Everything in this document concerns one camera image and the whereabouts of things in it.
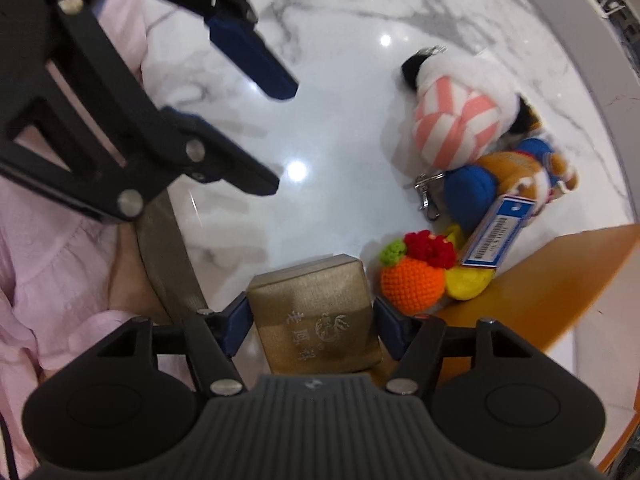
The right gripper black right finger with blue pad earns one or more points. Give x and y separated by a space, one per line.
419 346

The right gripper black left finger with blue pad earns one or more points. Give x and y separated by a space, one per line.
208 340

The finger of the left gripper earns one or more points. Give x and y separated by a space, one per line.
244 47
213 157

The yellow plush lemon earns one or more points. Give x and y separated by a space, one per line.
464 283

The gold gift box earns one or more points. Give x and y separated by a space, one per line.
316 318

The crochet orange fruit toy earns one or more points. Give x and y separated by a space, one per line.
413 271

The orange storage box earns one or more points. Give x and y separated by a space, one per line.
511 412

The blue white price tag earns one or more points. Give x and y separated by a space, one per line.
493 238

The pink shirt torso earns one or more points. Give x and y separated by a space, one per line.
66 282

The brown plush dog blue outfit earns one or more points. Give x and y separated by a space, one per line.
533 169

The pink striped panda plush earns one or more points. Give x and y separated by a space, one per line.
466 106

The grey raised ledge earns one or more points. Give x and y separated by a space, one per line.
603 65

